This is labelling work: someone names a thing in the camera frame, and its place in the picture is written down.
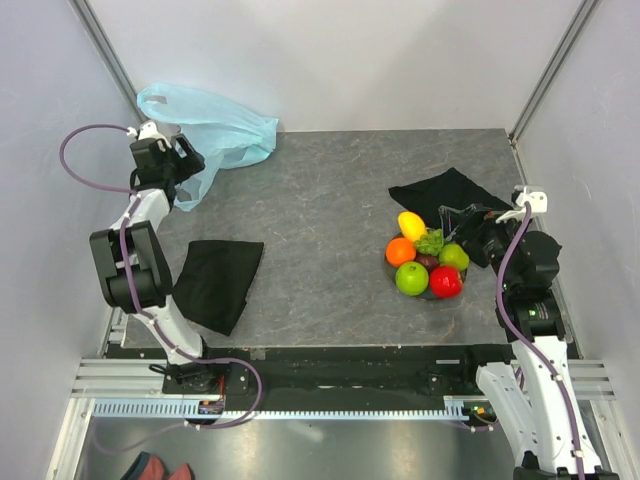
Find pink shoe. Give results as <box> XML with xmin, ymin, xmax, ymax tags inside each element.
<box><xmin>121</xmin><ymin>451</ymin><xmax>169</xmax><ymax>480</ymax></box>
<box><xmin>168</xmin><ymin>463</ymin><xmax>194</xmax><ymax>480</ymax></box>

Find green apple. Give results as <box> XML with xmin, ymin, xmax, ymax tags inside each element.
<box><xmin>395</xmin><ymin>261</ymin><xmax>429</xmax><ymax>296</ymax></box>

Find green pear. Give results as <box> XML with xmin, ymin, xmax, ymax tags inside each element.
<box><xmin>438</xmin><ymin>243</ymin><xmax>470</xmax><ymax>271</ymax></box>

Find black cloth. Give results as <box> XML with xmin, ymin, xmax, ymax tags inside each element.
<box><xmin>388</xmin><ymin>168</ymin><xmax>511</xmax><ymax>227</ymax></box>
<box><xmin>172</xmin><ymin>240</ymin><xmax>264</xmax><ymax>336</ymax></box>

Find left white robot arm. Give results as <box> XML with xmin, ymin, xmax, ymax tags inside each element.
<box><xmin>89</xmin><ymin>129</ymin><xmax>220</xmax><ymax>395</ymax></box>

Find green grape bunch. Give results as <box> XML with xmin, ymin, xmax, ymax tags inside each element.
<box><xmin>413</xmin><ymin>229</ymin><xmax>445</xmax><ymax>256</ymax></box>

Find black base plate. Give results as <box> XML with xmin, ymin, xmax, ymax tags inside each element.
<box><xmin>205</xmin><ymin>344</ymin><xmax>515</xmax><ymax>396</ymax></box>

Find light blue plastic bag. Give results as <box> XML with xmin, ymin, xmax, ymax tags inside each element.
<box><xmin>137</xmin><ymin>83</ymin><xmax>278</xmax><ymax>212</ymax></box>

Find right black cloth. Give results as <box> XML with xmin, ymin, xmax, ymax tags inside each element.
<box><xmin>388</xmin><ymin>168</ymin><xmax>511</xmax><ymax>227</ymax></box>

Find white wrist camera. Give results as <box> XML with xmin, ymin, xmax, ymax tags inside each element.
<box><xmin>496</xmin><ymin>185</ymin><xmax>548</xmax><ymax>223</ymax></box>
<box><xmin>126</xmin><ymin>121</ymin><xmax>171</xmax><ymax>151</ymax></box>

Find right aluminium corner post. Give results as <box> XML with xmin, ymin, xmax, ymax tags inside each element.
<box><xmin>508</xmin><ymin>0</ymin><xmax>601</xmax><ymax>147</ymax></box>

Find red apple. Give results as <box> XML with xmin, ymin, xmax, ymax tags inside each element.
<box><xmin>429</xmin><ymin>266</ymin><xmax>464</xmax><ymax>298</ymax></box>

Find aluminium corner post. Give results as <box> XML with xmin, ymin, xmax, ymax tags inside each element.
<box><xmin>69</xmin><ymin>0</ymin><xmax>145</xmax><ymax>123</ymax></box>
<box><xmin>508</xmin><ymin>0</ymin><xmax>601</xmax><ymax>147</ymax></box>

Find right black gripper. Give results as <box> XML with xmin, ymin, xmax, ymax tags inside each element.
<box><xmin>439</xmin><ymin>202</ymin><xmax>532</xmax><ymax>289</ymax></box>

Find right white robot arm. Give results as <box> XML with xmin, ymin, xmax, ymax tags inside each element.
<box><xmin>438</xmin><ymin>202</ymin><xmax>617</xmax><ymax>479</ymax></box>

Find toothed cable duct rail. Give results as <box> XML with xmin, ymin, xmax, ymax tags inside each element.
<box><xmin>91</xmin><ymin>398</ymin><xmax>471</xmax><ymax>421</ymax></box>

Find dark purple plum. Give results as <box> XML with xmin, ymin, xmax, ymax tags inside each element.
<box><xmin>415</xmin><ymin>253</ymin><xmax>440</xmax><ymax>273</ymax></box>

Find left aluminium corner post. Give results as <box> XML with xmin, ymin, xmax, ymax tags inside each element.
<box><xmin>69</xmin><ymin>0</ymin><xmax>145</xmax><ymax>123</ymax></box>

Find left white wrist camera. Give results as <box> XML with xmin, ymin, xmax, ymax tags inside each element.
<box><xmin>126</xmin><ymin>121</ymin><xmax>171</xmax><ymax>151</ymax></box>

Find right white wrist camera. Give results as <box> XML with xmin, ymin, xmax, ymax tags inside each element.
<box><xmin>496</xmin><ymin>185</ymin><xmax>548</xmax><ymax>223</ymax></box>

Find orange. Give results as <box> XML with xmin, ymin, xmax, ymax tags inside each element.
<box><xmin>385</xmin><ymin>236</ymin><xmax>417</xmax><ymax>268</ymax></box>

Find left black cloth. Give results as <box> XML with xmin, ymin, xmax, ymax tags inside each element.
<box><xmin>172</xmin><ymin>240</ymin><xmax>264</xmax><ymax>336</ymax></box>

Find yellow mango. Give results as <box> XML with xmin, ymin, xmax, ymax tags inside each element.
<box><xmin>397</xmin><ymin>211</ymin><xmax>427</xmax><ymax>242</ymax></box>

